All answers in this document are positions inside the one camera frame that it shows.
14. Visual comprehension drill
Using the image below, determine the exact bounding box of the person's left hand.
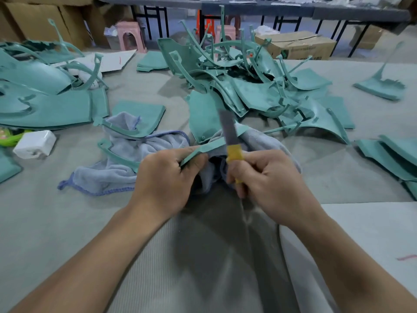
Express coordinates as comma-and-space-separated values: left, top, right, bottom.
127, 147, 209, 223

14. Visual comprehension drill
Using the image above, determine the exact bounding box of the person's right hand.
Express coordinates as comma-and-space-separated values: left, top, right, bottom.
227, 150, 324, 230

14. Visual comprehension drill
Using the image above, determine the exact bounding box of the single green plastic part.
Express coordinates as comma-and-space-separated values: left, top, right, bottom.
98, 120, 252, 173

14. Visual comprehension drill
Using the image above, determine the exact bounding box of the grey-blue wiping cloth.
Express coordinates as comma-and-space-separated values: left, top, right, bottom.
57, 112, 302, 197

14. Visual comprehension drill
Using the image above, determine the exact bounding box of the yellow-handled deburring knife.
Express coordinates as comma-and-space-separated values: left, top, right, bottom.
218, 109, 249, 188

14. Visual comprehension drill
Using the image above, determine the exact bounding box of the pile of green plastic parts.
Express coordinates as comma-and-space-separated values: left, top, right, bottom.
0, 4, 417, 201

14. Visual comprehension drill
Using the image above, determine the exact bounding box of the brown cardboard box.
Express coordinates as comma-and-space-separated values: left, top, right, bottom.
255, 30, 338, 60

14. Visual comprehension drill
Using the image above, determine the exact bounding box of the stack of brown cardboard boxes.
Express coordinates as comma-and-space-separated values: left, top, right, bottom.
0, 0, 135, 45

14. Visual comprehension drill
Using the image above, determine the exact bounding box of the person's left forearm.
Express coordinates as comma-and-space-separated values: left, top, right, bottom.
10, 205, 172, 313

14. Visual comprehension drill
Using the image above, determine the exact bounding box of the person's right forearm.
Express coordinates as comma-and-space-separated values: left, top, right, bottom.
287, 205, 417, 313

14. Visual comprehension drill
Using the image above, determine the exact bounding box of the white foam sheet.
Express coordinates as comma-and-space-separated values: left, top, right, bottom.
279, 202, 417, 313

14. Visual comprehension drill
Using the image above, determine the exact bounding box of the white paper sheet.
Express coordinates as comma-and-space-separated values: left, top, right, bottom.
55, 49, 138, 77

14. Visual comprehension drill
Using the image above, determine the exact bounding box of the white power adapter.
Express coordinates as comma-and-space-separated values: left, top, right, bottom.
13, 130, 57, 160

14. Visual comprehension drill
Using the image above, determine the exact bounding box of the pink plastic stool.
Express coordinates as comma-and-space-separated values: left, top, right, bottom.
218, 24, 237, 43
116, 21, 147, 53

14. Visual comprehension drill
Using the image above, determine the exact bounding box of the green and yellow gadget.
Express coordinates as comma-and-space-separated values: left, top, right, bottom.
0, 127, 33, 148

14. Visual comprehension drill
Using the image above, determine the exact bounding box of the orange object under table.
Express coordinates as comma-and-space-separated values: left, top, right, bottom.
199, 11, 220, 37

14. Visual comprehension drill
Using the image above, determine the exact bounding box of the long grey work table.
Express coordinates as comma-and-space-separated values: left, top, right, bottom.
98, 0, 413, 58

